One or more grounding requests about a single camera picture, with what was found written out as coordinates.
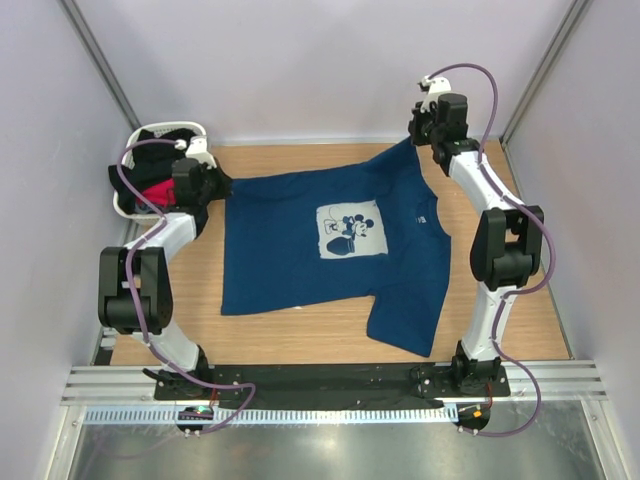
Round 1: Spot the blue t shirt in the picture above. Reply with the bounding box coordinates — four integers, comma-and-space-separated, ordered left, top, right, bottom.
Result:
221, 140, 451, 357

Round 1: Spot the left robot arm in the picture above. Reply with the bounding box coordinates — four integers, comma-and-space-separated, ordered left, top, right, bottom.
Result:
98, 158, 232, 389

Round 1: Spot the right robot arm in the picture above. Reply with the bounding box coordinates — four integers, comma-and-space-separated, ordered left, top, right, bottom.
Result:
409, 92, 544, 396

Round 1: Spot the pink t shirt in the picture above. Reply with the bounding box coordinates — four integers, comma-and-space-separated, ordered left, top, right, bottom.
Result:
134, 179, 177, 214

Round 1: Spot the black t shirt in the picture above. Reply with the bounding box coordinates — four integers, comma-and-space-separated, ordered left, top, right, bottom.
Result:
107, 127, 211, 236

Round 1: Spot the white laundry basket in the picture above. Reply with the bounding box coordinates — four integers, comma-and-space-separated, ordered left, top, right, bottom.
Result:
112, 119, 209, 229

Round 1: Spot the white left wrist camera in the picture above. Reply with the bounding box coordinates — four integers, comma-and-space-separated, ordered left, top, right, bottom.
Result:
174, 136, 218, 169

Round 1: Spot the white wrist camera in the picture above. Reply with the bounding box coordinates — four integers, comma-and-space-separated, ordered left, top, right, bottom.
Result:
174, 136, 218, 169
418, 76, 451, 113

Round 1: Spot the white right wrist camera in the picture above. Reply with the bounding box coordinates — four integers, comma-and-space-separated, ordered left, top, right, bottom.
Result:
418, 76, 451, 113

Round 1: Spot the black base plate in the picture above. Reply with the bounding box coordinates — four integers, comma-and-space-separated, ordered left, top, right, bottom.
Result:
153, 363, 512, 411

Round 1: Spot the aluminium frame rail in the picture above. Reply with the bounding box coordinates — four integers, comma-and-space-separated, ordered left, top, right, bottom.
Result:
62, 360, 606, 410

